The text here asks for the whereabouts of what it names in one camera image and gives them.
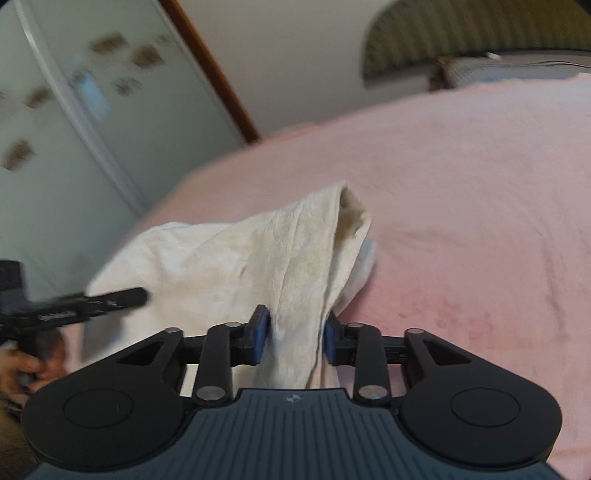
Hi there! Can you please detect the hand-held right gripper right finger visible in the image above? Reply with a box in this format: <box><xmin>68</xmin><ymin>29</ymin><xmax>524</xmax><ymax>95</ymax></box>
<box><xmin>323</xmin><ymin>316</ymin><xmax>476</xmax><ymax>407</ymax></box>

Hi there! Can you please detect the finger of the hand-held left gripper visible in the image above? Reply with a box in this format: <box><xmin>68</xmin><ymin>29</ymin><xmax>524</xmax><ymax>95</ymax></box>
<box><xmin>82</xmin><ymin>287</ymin><xmax>149</xmax><ymax>320</ymax></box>

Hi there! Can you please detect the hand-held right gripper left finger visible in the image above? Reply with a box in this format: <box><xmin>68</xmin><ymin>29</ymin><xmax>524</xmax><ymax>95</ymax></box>
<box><xmin>115</xmin><ymin>305</ymin><xmax>271</xmax><ymax>407</ymax></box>

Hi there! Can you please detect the cream textured towel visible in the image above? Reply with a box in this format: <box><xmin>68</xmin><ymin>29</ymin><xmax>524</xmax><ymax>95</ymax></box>
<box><xmin>85</xmin><ymin>181</ymin><xmax>379</xmax><ymax>398</ymax></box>

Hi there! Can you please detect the person's left hand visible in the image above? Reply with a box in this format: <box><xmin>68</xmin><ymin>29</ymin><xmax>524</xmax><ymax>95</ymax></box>
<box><xmin>0</xmin><ymin>344</ymin><xmax>66</xmax><ymax>407</ymax></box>

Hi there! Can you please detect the white wardrobe with stickers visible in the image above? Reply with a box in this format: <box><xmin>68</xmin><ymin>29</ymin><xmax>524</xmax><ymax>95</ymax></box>
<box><xmin>0</xmin><ymin>0</ymin><xmax>246</xmax><ymax>296</ymax></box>

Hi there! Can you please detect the pink blanket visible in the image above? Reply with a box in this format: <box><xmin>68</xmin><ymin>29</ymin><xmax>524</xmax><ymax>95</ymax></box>
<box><xmin>60</xmin><ymin>74</ymin><xmax>591</xmax><ymax>476</ymax></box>

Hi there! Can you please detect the brown wooden trim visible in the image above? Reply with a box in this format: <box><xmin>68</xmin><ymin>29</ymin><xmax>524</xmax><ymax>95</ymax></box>
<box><xmin>159</xmin><ymin>0</ymin><xmax>262</xmax><ymax>144</ymax></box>

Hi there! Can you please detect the grey striped pillow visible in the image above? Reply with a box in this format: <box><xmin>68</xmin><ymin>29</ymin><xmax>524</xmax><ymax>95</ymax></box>
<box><xmin>436</xmin><ymin>48</ymin><xmax>591</xmax><ymax>90</ymax></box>

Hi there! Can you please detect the green padded headboard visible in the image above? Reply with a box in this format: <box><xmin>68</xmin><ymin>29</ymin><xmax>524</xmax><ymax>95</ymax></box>
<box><xmin>360</xmin><ymin>0</ymin><xmax>591</xmax><ymax>90</ymax></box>

